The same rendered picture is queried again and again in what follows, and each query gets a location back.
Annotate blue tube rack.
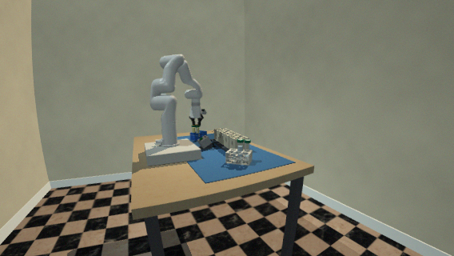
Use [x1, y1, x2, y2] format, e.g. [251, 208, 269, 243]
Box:
[190, 130, 207, 141]

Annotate blue flat mat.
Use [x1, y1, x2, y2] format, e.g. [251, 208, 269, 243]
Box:
[188, 143, 294, 183]

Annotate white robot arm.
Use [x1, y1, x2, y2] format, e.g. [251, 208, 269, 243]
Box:
[150, 54, 202, 147]

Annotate beige box with green button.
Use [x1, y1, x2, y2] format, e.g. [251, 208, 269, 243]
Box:
[197, 135, 215, 150]

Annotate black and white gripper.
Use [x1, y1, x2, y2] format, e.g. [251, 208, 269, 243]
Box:
[189, 106, 204, 126]

